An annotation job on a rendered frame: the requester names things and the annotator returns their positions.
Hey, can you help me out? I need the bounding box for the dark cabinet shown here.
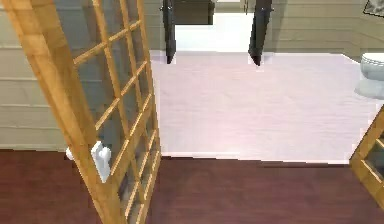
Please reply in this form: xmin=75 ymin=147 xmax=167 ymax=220
xmin=173 ymin=0 xmax=216 ymax=26

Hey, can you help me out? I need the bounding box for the white toilet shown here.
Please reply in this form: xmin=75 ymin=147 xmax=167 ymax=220
xmin=355 ymin=52 xmax=384 ymax=100

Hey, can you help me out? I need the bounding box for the white door handle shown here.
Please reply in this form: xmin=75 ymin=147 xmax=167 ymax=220
xmin=65 ymin=140 xmax=113 ymax=184

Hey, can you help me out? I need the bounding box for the framed wall picture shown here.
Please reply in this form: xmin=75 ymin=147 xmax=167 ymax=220
xmin=363 ymin=0 xmax=384 ymax=18

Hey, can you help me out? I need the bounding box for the black room door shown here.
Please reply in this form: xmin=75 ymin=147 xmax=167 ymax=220
xmin=160 ymin=0 xmax=177 ymax=65
xmin=247 ymin=0 xmax=275 ymax=67

